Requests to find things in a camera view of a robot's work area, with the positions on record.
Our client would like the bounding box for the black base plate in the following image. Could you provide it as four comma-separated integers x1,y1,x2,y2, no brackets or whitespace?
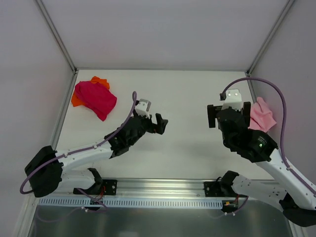
203,181,237,198
79,179,118,197

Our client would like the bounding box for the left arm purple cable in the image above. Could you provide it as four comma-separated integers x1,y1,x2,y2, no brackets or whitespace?
19,91,138,196

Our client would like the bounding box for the aluminium mounting rail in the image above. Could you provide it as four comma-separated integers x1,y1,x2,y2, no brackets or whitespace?
59,178,279,198

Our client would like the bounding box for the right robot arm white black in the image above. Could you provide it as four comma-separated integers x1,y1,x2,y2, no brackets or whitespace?
207,102,316,227

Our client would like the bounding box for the magenta folded t shirt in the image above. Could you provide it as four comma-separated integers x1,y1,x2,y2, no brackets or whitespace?
74,81,117,121

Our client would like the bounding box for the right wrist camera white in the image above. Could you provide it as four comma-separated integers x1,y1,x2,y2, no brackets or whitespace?
220,89,243,111

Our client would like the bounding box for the white slotted cable duct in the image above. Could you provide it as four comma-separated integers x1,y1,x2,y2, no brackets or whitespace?
39,197,223,209

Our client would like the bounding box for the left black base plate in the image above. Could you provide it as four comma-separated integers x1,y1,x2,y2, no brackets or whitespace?
79,179,118,197

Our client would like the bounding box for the light pink t shirt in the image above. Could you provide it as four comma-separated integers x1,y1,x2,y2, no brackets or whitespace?
248,97,277,133

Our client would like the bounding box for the right aluminium frame post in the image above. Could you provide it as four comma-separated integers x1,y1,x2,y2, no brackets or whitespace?
245,0,296,76

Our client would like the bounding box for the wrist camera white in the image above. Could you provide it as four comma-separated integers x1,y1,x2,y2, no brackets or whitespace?
135,99,151,119
220,89,243,111

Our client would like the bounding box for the left aluminium frame post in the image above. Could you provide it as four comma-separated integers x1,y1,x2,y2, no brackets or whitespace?
34,0,77,74

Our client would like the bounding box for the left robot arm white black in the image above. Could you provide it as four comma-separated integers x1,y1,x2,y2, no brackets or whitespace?
24,114,168,198

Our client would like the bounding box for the orange folded t shirt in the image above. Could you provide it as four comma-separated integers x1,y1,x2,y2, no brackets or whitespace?
71,76,110,107

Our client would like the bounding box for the aluminium frame post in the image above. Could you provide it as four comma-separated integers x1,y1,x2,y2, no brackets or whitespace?
34,0,77,74
245,0,296,76

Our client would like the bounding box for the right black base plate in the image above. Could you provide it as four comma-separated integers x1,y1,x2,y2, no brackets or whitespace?
203,181,237,198

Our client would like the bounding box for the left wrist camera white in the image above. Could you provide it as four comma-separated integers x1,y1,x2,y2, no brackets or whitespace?
135,99,151,119

